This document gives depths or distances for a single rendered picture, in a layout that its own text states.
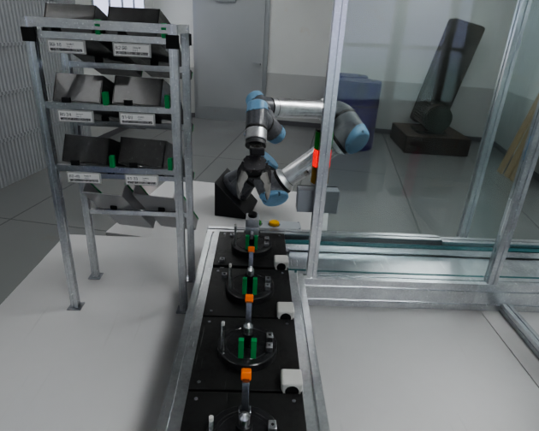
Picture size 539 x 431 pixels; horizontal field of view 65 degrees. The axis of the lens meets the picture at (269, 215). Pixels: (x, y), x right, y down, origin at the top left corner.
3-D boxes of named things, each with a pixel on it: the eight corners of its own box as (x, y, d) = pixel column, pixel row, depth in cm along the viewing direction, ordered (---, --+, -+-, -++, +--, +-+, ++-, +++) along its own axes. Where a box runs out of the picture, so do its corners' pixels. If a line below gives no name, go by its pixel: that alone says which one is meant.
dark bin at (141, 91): (154, 128, 137) (156, 105, 137) (192, 132, 135) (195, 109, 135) (111, 103, 109) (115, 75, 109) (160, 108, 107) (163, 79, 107)
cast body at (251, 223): (245, 226, 145) (246, 208, 142) (258, 226, 145) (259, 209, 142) (245, 239, 138) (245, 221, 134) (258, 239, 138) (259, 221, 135)
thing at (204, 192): (168, 182, 238) (168, 178, 237) (328, 199, 227) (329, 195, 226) (106, 238, 175) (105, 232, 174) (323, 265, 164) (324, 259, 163)
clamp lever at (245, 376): (239, 405, 82) (240, 367, 81) (250, 406, 82) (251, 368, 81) (239, 416, 78) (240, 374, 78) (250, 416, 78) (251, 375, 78)
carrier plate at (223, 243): (219, 235, 156) (219, 230, 155) (284, 238, 157) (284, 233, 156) (212, 269, 134) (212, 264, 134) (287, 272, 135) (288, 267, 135)
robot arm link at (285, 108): (348, 91, 183) (249, 84, 158) (360, 109, 178) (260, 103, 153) (335, 113, 191) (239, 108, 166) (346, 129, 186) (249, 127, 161)
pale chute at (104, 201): (119, 224, 152) (122, 213, 154) (153, 228, 151) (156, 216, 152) (80, 191, 126) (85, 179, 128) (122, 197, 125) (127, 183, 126)
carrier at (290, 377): (202, 322, 111) (201, 282, 106) (293, 325, 112) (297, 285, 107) (187, 396, 89) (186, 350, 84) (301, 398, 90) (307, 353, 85)
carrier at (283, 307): (212, 272, 133) (211, 237, 128) (287, 274, 134) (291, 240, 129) (202, 321, 111) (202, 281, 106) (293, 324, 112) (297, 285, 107)
